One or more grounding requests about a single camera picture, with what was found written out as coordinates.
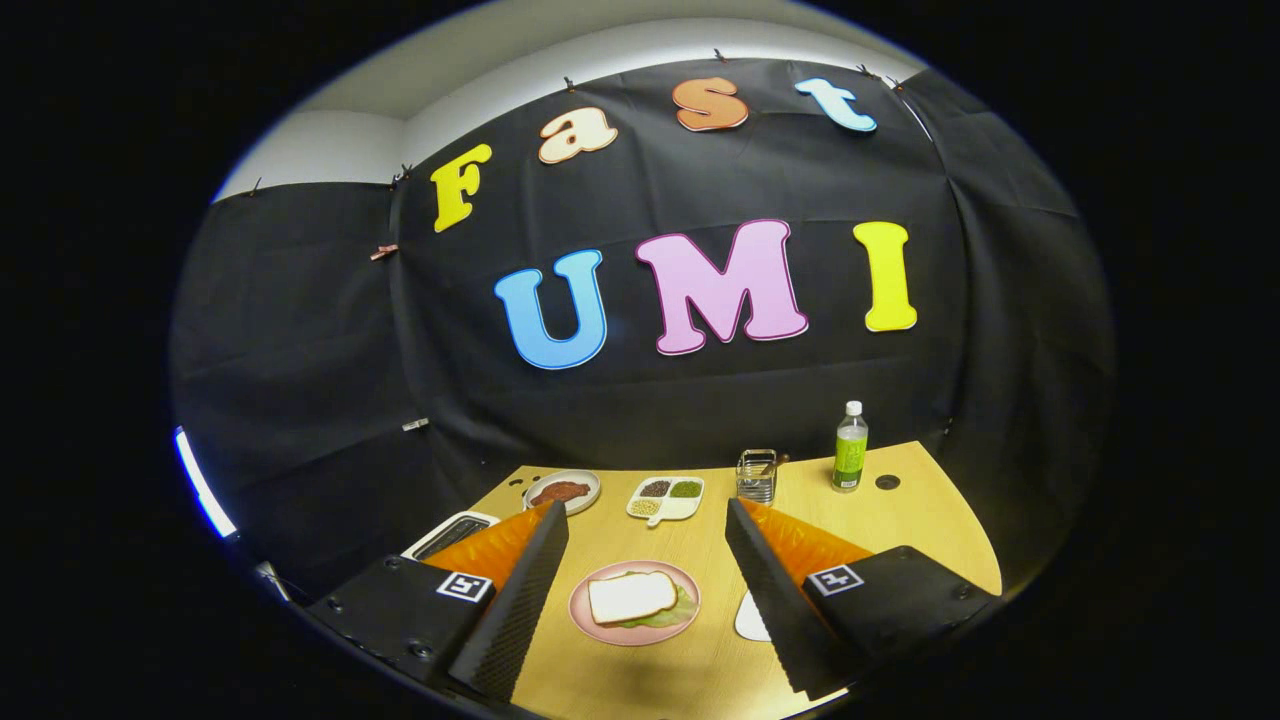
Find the green lettuce leaf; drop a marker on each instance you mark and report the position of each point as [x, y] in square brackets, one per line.
[682, 610]

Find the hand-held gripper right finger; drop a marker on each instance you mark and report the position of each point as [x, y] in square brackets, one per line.
[770, 600]

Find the white square plate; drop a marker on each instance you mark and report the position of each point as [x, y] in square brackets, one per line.
[750, 620]

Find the pale beans pile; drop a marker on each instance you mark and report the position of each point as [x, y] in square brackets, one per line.
[646, 507]

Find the white toaster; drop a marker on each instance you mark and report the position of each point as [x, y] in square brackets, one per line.
[485, 519]

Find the dark brown beans pile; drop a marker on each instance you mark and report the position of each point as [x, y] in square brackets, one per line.
[655, 489]

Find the green label water bottle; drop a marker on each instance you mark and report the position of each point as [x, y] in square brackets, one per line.
[850, 455]

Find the red cloth clip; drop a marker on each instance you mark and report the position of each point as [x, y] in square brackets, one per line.
[383, 252]

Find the red raw meat piece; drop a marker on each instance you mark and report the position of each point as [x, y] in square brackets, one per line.
[560, 492]

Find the white divided dish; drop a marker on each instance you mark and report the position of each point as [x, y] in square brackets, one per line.
[668, 512]

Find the pink round plate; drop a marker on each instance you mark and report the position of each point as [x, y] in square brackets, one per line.
[580, 605]

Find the round beige plate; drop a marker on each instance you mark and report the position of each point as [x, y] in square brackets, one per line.
[592, 481]

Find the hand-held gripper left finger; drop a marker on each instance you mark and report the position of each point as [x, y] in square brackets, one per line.
[520, 610]

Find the plain bread slice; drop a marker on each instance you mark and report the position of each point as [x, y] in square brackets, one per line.
[630, 597]

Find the black backdrop cloth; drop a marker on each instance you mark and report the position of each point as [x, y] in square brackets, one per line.
[650, 410]

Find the green beans pile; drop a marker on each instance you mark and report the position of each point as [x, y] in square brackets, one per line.
[685, 489]

